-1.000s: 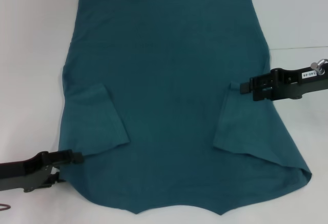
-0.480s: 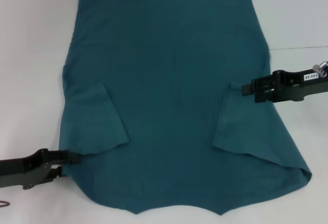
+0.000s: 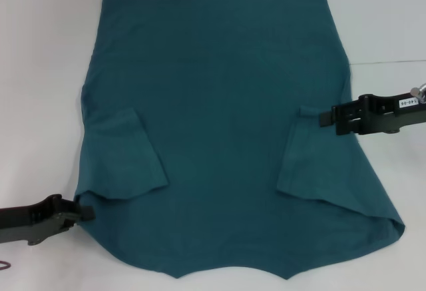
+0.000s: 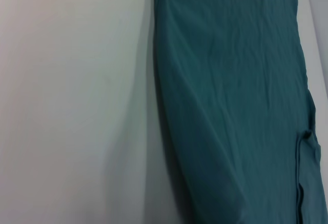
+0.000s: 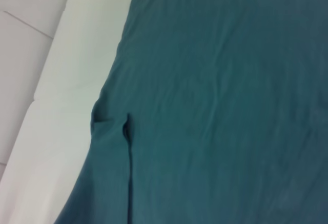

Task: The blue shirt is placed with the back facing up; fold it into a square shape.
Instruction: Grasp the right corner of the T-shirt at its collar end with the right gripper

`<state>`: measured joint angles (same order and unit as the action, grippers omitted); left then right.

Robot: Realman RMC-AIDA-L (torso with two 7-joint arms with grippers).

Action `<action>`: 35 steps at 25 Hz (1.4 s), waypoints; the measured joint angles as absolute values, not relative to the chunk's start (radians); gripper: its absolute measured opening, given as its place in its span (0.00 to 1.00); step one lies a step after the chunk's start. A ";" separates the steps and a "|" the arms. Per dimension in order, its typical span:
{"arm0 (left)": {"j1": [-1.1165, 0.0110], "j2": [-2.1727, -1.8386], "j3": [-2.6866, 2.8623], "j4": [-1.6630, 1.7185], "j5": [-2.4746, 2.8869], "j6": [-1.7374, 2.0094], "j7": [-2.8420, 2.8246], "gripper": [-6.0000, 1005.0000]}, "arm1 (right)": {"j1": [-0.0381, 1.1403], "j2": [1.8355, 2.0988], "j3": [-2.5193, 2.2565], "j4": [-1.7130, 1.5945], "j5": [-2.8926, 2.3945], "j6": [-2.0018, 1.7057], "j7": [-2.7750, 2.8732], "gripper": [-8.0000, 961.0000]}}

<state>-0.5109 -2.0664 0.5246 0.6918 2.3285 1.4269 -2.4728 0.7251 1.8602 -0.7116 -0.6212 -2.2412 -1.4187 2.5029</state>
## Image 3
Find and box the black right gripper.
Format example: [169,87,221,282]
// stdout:
[318,93,426,136]

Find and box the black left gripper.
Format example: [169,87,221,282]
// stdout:
[0,196,97,247]

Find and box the blue cotton t-shirt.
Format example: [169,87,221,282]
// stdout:
[73,0,407,271]

